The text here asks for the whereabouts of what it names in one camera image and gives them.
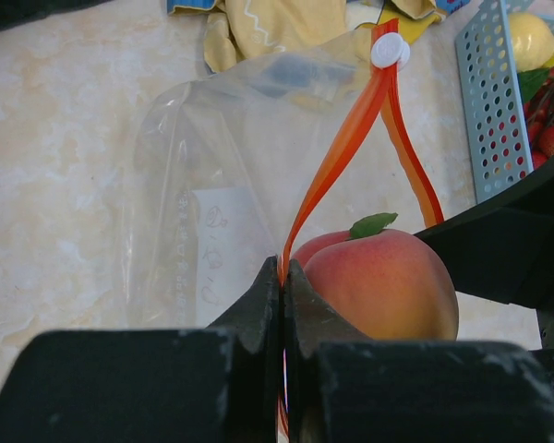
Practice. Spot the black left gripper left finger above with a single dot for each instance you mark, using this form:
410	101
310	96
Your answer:
254	379

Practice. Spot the red strawberries bunch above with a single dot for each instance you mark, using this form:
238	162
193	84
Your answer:
539	120

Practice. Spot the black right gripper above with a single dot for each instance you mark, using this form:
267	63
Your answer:
503	250

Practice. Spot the orange peach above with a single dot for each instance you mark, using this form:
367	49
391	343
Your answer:
387	283

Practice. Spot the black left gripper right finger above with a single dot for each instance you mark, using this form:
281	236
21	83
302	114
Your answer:
309	322

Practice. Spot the clear zip top bag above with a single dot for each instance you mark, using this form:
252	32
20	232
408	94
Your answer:
256	161

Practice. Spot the yellow pear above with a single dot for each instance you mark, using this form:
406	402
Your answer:
531	37

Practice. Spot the yellow blue cartoon cloth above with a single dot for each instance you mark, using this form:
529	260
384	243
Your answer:
237	30

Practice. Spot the light blue plastic basket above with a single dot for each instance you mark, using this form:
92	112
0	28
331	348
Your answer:
493	104

